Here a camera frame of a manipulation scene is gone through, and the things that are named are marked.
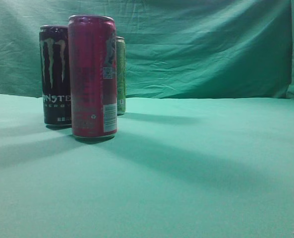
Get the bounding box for black Monster energy can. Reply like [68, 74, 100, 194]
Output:
[39, 25, 71, 127]

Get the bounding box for pink energy drink can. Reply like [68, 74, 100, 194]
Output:
[68, 15, 117, 139]

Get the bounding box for light green drink can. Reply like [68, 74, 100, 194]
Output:
[116, 37, 126, 116]

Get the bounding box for green backdrop cloth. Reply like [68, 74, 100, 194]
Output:
[0, 0, 294, 98]

